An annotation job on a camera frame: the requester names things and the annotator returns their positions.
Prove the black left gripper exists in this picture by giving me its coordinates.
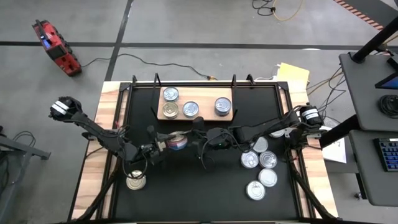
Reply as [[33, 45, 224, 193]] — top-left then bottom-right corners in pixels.
[[136, 133, 170, 166]]

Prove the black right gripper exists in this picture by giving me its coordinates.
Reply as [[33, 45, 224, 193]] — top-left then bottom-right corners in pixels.
[[189, 126, 234, 151]]

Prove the gold-lidded red blue can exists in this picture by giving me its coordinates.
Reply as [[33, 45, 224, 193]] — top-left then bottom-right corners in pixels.
[[162, 101, 180, 121], [164, 131, 189, 152], [125, 170, 147, 191]]

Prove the light blue tuna can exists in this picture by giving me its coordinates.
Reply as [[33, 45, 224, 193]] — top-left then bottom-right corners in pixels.
[[182, 100, 200, 119]]

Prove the navy blue tuna can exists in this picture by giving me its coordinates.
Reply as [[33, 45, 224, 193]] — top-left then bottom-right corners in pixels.
[[214, 96, 233, 118]]

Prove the teal tuna can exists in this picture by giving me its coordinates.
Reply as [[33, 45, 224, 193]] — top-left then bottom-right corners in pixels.
[[162, 86, 180, 103]]

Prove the black table mat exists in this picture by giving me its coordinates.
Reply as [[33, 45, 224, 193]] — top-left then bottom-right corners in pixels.
[[113, 85, 301, 220]]

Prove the yellow paper pad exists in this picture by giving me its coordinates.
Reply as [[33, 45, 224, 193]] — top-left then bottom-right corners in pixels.
[[275, 62, 311, 90]]

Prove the white paper sheet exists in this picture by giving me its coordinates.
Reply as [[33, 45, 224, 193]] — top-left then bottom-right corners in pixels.
[[322, 126, 348, 164]]

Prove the black diagonal stand pole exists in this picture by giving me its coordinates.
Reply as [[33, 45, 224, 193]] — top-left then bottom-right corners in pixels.
[[351, 15, 398, 65], [319, 114, 359, 149]]

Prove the grey metal stand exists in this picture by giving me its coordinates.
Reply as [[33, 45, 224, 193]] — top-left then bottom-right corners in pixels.
[[0, 124, 52, 224]]

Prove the grey side desk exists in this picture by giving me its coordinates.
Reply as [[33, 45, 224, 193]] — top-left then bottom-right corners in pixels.
[[338, 52, 398, 132], [348, 129, 398, 208]]

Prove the backlit keyboard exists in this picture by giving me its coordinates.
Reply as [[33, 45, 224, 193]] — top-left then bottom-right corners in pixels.
[[372, 137, 398, 173]]

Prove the blue screen tablet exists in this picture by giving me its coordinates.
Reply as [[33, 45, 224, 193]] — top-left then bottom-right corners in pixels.
[[374, 55, 398, 91]]

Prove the orange striped floor strip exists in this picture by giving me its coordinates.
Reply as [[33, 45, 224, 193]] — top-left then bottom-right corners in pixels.
[[332, 0, 385, 31]]

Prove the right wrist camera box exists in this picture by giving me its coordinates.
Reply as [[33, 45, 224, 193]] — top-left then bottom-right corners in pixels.
[[192, 116, 205, 131]]

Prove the wooden shelf with black frame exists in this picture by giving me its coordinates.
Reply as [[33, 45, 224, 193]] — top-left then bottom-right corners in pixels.
[[150, 73, 240, 122]]

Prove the black floor power cable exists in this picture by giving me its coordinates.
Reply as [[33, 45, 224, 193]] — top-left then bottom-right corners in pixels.
[[81, 51, 218, 81]]

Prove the black aluminium rig frame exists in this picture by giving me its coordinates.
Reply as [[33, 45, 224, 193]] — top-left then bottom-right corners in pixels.
[[67, 73, 338, 224]]

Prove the black loose cable bundle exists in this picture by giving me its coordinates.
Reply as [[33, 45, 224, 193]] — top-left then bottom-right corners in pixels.
[[306, 67, 348, 108]]

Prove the black tangled floor cable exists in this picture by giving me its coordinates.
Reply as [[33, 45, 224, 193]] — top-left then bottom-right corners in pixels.
[[251, 0, 276, 17]]

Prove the yellow extension cable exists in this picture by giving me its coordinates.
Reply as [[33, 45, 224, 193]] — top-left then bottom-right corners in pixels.
[[272, 0, 304, 22]]

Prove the coiled black cable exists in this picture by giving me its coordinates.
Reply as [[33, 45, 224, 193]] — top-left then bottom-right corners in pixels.
[[377, 94, 398, 119]]

